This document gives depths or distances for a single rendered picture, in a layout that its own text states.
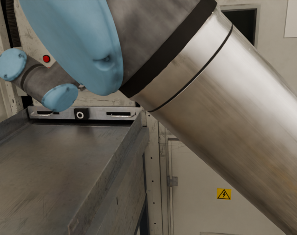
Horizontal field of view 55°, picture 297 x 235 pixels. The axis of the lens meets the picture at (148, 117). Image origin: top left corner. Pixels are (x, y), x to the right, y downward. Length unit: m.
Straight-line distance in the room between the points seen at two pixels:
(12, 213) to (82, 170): 0.24
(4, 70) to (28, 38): 0.53
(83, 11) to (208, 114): 0.12
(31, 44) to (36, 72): 0.56
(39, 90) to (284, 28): 0.81
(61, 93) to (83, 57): 0.54
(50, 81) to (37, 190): 0.32
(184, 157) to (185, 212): 0.29
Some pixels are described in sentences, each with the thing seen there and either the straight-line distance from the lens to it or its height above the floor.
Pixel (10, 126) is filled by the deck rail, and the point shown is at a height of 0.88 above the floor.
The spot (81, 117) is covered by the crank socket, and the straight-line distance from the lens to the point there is 1.29.
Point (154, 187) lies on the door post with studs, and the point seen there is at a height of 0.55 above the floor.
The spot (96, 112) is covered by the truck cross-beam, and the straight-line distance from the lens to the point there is 1.28.
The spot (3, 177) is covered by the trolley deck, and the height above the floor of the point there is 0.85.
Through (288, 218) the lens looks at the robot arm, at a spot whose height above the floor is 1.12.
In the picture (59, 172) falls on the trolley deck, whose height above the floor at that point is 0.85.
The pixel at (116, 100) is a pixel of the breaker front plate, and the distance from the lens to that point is 1.25.
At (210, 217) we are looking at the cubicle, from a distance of 1.40.
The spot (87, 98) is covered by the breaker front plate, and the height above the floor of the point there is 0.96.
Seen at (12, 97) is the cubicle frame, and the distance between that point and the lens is 1.42.
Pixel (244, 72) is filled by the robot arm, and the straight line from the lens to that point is 0.24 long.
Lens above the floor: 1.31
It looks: 20 degrees down
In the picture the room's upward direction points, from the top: 3 degrees counter-clockwise
